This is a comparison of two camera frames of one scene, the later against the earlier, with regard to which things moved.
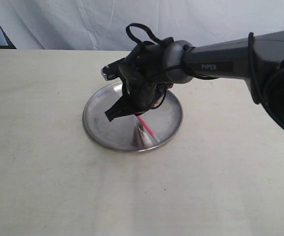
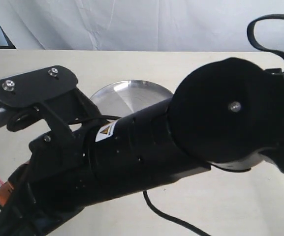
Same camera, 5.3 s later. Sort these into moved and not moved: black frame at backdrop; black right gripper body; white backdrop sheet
Moved: black right gripper body
Not moved: white backdrop sheet; black frame at backdrop
